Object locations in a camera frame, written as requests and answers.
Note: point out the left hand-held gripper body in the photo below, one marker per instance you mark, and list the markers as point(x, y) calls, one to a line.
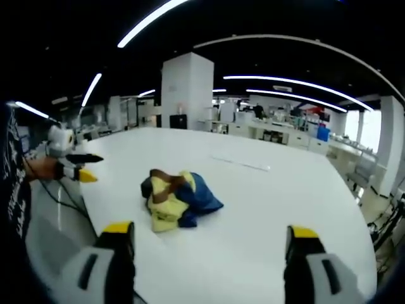
point(61, 141)

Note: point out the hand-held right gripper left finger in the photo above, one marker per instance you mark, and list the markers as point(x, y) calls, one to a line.
point(107, 269)

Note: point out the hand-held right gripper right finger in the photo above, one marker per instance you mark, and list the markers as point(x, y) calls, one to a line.
point(311, 269)

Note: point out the yellow and blue garment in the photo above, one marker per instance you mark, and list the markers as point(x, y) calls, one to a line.
point(178, 201)

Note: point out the person's left hand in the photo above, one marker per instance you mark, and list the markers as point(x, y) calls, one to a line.
point(42, 169)

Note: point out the person's dark printed shirt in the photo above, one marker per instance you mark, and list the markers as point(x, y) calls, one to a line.
point(14, 190)

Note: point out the black cabinet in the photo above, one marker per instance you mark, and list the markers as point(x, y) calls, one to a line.
point(179, 121)

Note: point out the grey chair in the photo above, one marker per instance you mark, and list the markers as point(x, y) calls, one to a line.
point(364, 171)

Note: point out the white square pillar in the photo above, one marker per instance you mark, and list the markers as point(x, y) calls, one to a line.
point(186, 90)

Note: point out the blue bin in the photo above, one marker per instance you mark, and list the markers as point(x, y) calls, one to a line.
point(322, 132)

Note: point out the white lab counter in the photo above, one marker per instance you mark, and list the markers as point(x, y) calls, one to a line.
point(269, 130)

